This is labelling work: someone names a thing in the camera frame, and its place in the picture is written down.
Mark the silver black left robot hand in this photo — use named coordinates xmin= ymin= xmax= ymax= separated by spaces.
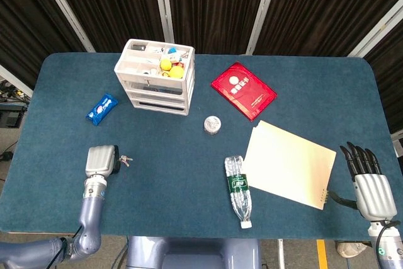
xmin=84 ymin=144 xmax=121 ymax=178

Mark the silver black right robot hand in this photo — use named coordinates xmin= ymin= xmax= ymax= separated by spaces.
xmin=327 ymin=141 xmax=398 ymax=222

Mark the blue snack packet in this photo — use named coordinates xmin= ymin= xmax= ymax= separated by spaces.
xmin=86 ymin=93 xmax=119 ymax=127

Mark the white shoe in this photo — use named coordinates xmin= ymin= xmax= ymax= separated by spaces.
xmin=336 ymin=241 xmax=368 ymax=259

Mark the white plastic drawer organizer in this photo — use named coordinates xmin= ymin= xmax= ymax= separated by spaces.
xmin=113 ymin=38 xmax=196 ymax=117

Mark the pale yellow paper folder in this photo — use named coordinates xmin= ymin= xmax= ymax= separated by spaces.
xmin=242 ymin=120 xmax=337 ymax=210

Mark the white table leg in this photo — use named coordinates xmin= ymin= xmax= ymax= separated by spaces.
xmin=277 ymin=239 xmax=286 ymax=269

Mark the grey-blue robot torso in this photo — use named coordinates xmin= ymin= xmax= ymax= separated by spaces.
xmin=125 ymin=236 xmax=262 ymax=269

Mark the clear water bottle green label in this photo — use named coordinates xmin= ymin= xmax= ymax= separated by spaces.
xmin=224 ymin=154 xmax=253 ymax=229

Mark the red certificate book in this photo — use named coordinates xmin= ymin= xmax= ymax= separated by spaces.
xmin=210 ymin=62 xmax=278 ymax=122

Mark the white frame post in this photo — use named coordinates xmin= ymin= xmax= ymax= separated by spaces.
xmin=347 ymin=0 xmax=403 ymax=59
xmin=0 ymin=64 xmax=34 ymax=97
xmin=151 ymin=0 xmax=175 ymax=44
xmin=33 ymin=0 xmax=96 ymax=53
xmin=245 ymin=0 xmax=281 ymax=56

